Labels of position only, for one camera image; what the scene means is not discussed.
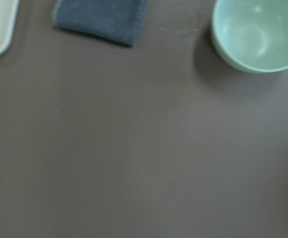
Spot grey folded cloth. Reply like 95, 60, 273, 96
53, 0, 147, 46

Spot mint green bowl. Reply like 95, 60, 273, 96
211, 0, 288, 73

